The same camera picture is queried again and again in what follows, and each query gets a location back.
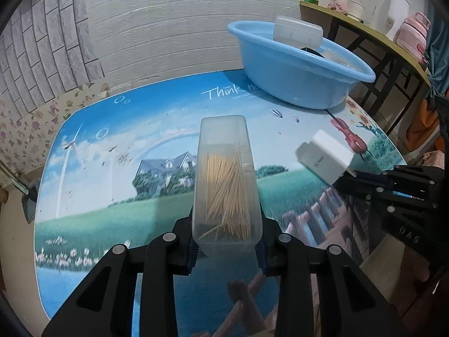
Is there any pink cloth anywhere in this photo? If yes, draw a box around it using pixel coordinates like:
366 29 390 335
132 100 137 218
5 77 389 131
422 151 445 168

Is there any blue curtain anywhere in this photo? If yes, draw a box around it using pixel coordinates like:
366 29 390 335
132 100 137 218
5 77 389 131
425 3 449 96

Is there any white cup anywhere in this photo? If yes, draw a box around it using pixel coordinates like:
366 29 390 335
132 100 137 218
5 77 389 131
347 1 366 20

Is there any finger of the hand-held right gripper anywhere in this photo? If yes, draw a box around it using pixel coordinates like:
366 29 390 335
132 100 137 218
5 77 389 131
337 177 439 215
351 165 441 192

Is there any large clear plastic box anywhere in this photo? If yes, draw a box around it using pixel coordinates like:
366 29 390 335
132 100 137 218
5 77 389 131
273 15 324 48

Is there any white kettle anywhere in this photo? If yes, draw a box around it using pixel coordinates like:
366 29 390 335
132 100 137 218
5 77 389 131
373 0 411 40

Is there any blue plastic basin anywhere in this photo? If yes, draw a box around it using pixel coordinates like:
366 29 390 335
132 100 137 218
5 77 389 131
227 20 376 110

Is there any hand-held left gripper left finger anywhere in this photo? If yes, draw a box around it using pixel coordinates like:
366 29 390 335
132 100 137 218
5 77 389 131
42 214 198 337

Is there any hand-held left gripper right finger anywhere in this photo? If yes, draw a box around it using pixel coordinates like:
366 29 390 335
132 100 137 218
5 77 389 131
257 218 411 337

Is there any white rectangular block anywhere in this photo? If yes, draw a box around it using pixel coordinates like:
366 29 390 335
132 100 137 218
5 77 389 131
295 129 355 186

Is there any wooden desk with metal frame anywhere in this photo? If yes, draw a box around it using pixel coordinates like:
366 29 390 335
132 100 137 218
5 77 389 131
299 0 433 137

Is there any clear toothpick box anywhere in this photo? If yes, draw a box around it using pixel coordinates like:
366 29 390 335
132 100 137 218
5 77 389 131
192 114 264 257

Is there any pink water bottle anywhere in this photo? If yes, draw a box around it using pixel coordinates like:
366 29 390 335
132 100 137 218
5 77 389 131
394 11 431 61

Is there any grey metal object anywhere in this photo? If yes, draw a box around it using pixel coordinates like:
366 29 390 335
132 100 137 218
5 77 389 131
20 178 42 224

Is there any orange cloth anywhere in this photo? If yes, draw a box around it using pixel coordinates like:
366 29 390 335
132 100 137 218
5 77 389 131
406 97 440 149

